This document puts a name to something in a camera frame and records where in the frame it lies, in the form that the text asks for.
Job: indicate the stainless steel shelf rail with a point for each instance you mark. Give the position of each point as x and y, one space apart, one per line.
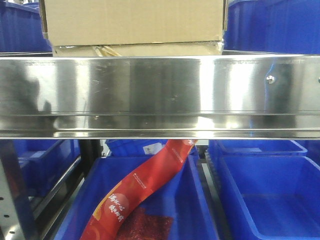
198 97

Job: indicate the blue bin upper left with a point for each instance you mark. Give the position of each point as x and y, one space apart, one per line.
21 28

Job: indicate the brown cardboard box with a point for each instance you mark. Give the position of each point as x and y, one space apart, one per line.
134 28

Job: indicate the shelf rail screw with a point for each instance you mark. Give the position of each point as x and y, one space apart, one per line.
270 79

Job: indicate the blue bin lower centre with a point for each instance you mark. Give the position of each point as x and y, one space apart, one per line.
182 198

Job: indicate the steel shelf upright post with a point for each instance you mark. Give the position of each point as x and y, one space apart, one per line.
16 216

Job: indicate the blue bin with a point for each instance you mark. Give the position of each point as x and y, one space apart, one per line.
44 161
182 198
245 147
271 198
278 26
21 28

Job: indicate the blue bin lower left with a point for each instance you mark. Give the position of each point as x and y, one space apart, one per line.
44 161

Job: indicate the blue bin rear right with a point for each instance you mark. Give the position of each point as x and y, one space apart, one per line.
245 147

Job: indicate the red snack package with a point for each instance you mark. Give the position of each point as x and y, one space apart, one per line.
133 189

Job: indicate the blue bin lower right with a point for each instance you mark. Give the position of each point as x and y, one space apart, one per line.
271 198

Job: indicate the blue bin upper right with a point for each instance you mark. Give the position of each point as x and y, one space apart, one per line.
278 26

